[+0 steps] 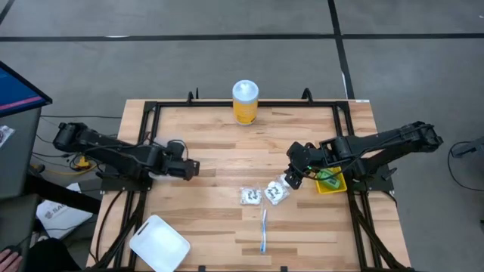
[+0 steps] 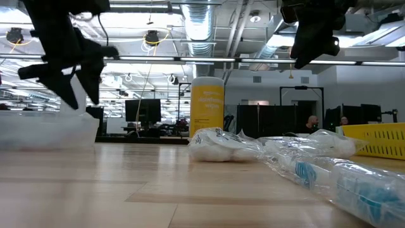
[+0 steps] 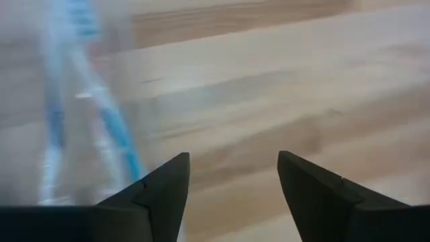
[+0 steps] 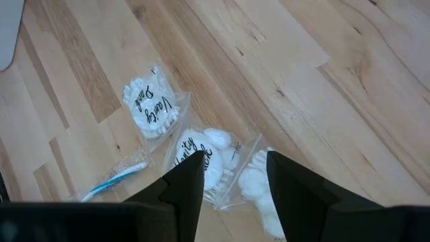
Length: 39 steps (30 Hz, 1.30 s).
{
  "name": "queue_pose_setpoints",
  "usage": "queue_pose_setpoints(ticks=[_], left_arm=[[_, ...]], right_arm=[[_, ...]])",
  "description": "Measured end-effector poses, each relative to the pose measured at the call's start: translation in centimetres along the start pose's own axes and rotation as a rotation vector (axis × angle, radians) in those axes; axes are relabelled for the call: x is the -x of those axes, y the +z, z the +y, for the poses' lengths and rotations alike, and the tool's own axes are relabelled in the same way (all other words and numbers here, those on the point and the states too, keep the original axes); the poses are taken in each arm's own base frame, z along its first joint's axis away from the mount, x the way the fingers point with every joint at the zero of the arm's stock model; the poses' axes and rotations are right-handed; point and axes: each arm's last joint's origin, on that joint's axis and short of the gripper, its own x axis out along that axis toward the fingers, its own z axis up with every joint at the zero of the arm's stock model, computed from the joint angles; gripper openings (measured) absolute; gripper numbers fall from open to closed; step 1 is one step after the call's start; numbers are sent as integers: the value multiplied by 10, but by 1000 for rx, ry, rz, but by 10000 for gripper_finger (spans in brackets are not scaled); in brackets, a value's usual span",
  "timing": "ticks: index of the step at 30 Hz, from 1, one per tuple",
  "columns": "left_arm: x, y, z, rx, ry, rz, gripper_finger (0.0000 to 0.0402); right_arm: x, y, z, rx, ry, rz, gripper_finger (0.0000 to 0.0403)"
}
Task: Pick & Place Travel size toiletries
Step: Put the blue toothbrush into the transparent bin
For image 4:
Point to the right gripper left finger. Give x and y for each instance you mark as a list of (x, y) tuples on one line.
[(188, 188)]

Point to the clear bagged vanity pack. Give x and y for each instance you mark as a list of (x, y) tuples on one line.
[(215, 151), (255, 185), (151, 107)]

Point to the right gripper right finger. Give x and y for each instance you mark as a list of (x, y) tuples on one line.
[(295, 195)]

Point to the wrapped blue white toothbrush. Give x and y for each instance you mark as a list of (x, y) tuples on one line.
[(114, 181)]

